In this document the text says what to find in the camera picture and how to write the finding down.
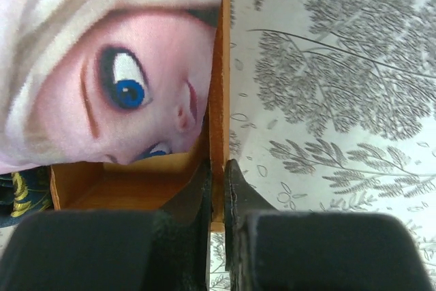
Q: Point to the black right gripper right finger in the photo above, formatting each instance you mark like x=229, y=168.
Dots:
x=268, y=249

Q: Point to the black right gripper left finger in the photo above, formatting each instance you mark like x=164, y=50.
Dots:
x=164, y=249

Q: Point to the orange wooden compartment tray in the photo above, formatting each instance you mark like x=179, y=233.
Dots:
x=148, y=184

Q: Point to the dark green gold packet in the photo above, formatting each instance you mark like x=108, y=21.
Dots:
x=24, y=193

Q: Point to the purple princess print cloth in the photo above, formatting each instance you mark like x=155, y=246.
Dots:
x=103, y=80

